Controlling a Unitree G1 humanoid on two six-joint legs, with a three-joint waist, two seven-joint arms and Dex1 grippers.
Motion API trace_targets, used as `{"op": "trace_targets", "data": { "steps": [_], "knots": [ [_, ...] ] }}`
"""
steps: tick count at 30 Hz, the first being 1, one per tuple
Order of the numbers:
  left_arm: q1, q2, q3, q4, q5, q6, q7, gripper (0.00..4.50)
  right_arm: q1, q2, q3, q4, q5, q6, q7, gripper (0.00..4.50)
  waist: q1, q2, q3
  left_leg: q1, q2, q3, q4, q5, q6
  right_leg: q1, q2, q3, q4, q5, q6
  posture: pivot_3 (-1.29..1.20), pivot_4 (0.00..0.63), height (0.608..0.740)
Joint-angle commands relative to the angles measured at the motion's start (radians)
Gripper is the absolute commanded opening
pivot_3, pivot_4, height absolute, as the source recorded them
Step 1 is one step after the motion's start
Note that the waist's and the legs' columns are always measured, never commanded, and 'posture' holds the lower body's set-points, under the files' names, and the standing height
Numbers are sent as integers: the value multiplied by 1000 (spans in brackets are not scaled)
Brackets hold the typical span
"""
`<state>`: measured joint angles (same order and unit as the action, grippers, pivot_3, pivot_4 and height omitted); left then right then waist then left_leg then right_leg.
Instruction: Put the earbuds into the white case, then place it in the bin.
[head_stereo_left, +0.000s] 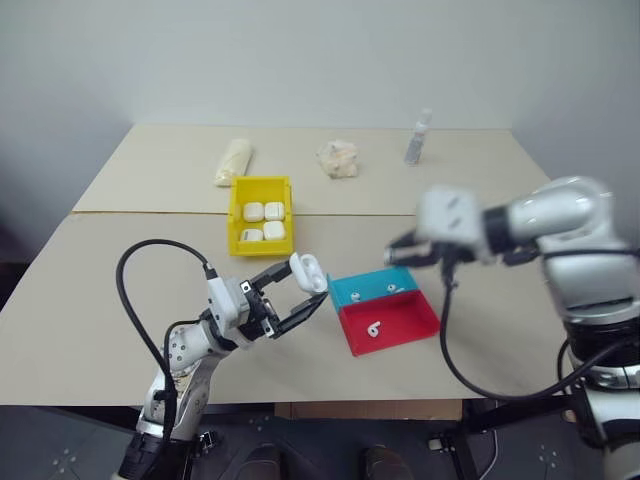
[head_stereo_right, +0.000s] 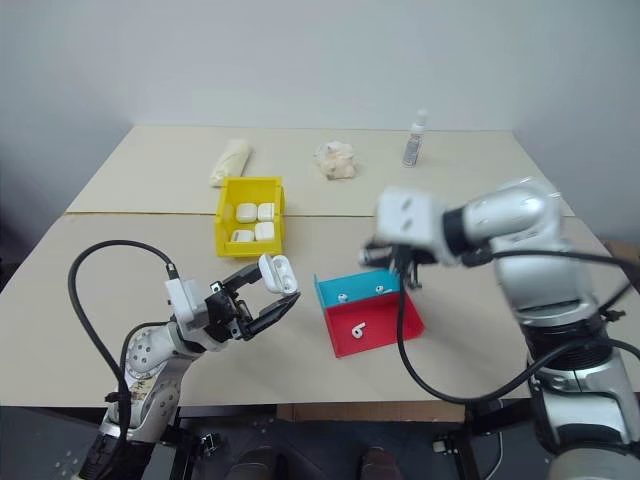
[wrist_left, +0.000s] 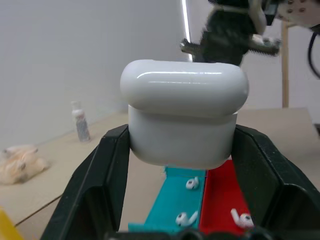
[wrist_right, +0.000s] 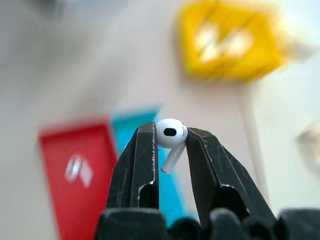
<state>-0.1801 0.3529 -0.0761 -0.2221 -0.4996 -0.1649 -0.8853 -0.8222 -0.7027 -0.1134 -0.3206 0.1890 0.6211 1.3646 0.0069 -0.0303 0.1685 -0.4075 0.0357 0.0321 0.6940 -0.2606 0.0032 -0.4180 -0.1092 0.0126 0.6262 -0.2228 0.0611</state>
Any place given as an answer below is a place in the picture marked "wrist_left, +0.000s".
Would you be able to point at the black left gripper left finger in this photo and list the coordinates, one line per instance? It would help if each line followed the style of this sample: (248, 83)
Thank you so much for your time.
(95, 180)

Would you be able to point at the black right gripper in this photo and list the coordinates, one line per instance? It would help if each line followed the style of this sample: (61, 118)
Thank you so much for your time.
(225, 35)

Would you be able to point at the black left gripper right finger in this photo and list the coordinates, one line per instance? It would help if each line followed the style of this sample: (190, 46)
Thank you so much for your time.
(270, 180)

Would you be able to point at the white earbud charging case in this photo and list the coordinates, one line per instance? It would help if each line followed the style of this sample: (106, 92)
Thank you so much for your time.
(182, 112)

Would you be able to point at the red plastic bin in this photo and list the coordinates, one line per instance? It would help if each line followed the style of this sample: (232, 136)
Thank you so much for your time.
(220, 195)

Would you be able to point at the teal plastic bin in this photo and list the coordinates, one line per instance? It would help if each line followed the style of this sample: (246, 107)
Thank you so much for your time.
(175, 200)

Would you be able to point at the yellow plastic bin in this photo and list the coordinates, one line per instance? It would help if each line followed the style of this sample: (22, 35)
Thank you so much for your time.
(7, 225)

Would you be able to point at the white earbud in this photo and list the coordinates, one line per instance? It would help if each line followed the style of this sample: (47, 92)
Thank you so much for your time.
(182, 219)
(243, 220)
(192, 184)

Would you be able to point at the white spray bottle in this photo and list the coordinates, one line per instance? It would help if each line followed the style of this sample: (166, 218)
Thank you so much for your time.
(81, 125)

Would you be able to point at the beige plush toy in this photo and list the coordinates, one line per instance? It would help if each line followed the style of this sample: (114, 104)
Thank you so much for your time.
(20, 163)

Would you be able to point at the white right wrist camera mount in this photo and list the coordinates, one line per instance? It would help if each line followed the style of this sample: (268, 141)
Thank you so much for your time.
(257, 17)

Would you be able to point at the wooden post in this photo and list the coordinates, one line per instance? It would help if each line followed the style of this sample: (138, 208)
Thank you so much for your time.
(285, 67)

